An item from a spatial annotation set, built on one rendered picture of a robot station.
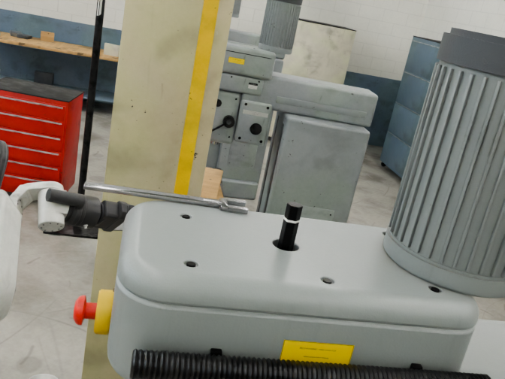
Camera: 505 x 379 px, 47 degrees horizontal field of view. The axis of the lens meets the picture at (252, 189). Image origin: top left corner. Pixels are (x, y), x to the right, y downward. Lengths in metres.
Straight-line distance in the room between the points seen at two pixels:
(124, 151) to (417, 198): 1.87
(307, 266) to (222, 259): 0.11
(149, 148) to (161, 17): 0.54
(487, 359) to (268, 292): 0.41
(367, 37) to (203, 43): 8.00
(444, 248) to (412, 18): 9.85
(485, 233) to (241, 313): 0.32
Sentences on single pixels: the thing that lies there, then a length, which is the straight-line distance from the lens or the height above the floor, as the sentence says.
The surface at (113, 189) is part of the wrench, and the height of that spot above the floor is 1.90.
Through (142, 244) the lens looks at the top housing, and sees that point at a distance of 0.74.
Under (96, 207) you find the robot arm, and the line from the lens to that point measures 1.63.
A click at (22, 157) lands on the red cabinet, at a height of 0.43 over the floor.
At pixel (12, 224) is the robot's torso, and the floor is 1.66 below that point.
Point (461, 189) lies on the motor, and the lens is 0.78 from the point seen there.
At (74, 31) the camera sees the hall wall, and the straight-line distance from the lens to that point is 9.84.
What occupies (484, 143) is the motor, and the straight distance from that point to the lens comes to 0.77.
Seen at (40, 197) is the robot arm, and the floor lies 1.60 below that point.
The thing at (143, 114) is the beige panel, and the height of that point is 1.63.
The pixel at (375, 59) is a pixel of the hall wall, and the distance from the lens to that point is 10.44.
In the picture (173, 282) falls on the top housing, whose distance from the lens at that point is 0.68.
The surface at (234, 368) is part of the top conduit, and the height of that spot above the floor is 1.80.
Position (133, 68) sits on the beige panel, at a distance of 2.47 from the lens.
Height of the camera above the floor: 2.21
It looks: 19 degrees down
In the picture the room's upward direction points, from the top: 12 degrees clockwise
